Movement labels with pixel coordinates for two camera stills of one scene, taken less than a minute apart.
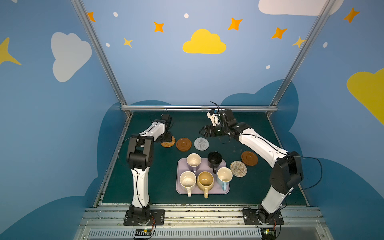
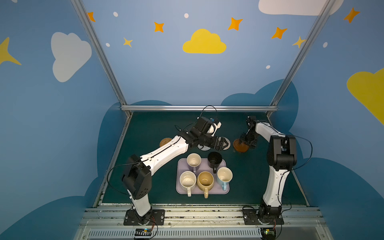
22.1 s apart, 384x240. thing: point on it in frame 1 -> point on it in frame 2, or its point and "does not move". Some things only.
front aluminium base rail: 201,223 does not move
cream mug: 187,181 does not move
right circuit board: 268,233 does not move
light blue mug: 224,175 does not move
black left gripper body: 167,135 -> 214,142
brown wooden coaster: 249,158 -> 240,147
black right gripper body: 211,130 -> 247,140
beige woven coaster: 238,169 -> 228,145
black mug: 214,158 does not move
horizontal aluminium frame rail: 199,107 does not move
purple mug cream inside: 193,160 does not move
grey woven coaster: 201,144 does not move
